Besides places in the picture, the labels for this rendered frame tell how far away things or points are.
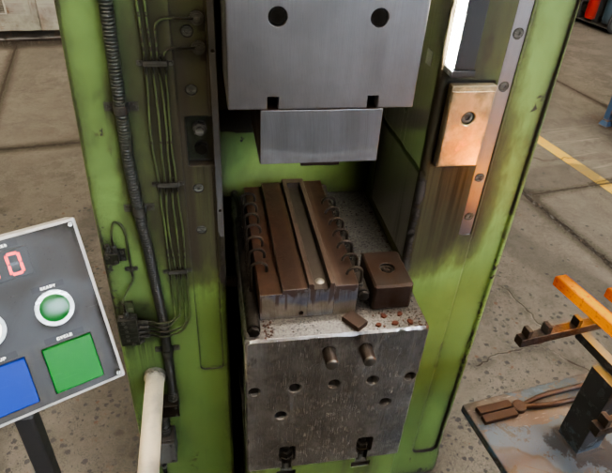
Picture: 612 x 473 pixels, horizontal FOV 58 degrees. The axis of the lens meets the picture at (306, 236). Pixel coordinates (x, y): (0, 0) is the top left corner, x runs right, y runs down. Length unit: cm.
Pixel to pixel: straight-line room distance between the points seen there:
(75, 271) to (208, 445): 87
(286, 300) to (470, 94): 53
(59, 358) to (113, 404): 126
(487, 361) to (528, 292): 56
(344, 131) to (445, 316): 70
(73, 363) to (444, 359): 101
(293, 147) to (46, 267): 43
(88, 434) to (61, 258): 128
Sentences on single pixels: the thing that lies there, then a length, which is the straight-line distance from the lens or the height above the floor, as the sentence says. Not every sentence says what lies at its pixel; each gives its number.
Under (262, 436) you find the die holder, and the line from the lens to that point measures 133.
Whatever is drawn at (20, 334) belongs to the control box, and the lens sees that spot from 96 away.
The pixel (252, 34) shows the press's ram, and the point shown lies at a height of 148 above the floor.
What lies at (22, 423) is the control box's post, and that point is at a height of 79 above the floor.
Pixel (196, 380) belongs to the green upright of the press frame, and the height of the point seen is 58.
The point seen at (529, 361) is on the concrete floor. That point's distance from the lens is 252.
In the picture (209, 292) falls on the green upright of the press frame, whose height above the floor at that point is 87.
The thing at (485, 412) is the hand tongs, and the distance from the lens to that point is 134.
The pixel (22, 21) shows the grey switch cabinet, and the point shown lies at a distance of 629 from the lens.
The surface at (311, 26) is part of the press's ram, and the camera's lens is 85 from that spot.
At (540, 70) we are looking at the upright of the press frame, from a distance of 119.
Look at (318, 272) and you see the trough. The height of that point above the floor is 99.
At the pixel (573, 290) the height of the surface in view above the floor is 99.
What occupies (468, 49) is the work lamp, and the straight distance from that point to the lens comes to 105.
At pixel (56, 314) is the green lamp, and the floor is 108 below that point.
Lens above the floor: 170
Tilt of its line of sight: 35 degrees down
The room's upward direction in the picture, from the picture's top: 4 degrees clockwise
